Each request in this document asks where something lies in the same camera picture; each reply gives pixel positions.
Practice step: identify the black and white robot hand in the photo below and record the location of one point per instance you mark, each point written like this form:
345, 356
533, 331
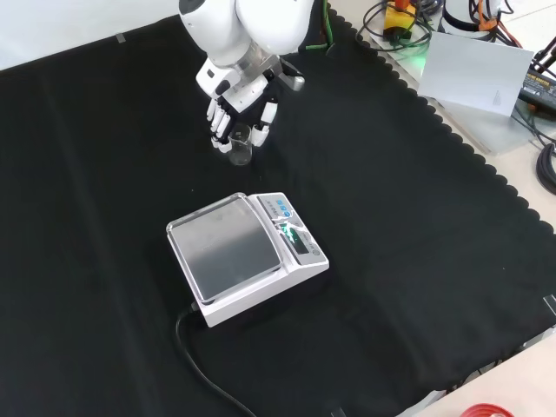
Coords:
241, 93

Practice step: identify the small clear glass beaker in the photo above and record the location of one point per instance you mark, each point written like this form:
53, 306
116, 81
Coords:
241, 156

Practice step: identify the grey tape piece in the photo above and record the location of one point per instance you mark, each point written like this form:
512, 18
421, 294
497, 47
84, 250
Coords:
337, 412
550, 304
121, 38

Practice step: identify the white electronic balance steel pan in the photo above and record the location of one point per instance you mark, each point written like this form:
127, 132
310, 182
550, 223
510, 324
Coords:
234, 252

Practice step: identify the yellow stop button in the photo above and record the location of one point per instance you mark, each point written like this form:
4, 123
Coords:
397, 21

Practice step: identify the black bench cloth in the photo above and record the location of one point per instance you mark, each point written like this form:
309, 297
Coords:
391, 217

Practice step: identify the black power adapter yellow label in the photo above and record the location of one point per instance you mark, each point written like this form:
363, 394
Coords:
538, 89

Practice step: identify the black tripod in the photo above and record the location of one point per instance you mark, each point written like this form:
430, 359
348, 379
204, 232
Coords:
545, 56

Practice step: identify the red round object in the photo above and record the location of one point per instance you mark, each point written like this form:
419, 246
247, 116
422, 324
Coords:
486, 410

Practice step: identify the grey metal base plate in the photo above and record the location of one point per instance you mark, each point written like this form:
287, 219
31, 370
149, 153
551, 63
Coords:
491, 130

